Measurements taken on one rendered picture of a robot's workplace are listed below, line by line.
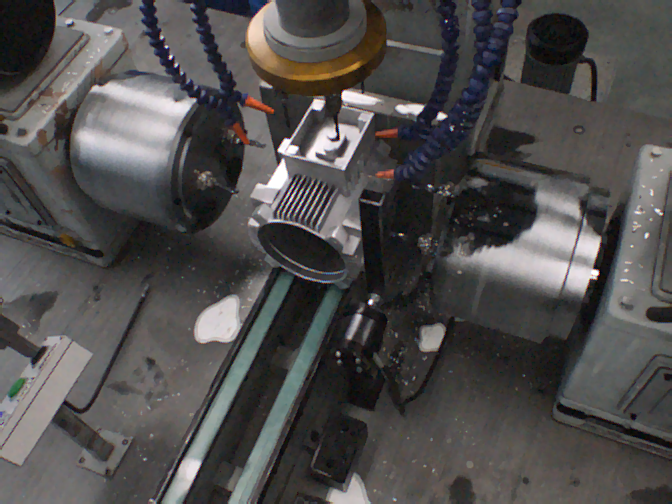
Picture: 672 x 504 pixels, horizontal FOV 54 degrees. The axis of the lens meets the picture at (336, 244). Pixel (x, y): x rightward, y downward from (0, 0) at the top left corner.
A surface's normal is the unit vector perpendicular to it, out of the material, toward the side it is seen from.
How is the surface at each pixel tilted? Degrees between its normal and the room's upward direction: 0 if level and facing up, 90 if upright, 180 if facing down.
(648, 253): 0
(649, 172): 0
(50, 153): 90
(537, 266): 43
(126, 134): 28
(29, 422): 52
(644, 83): 0
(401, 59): 90
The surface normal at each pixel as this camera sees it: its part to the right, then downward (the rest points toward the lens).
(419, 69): -0.37, 0.79
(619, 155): -0.08, -0.55
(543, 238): -0.23, -0.18
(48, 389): 0.68, -0.13
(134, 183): -0.37, 0.44
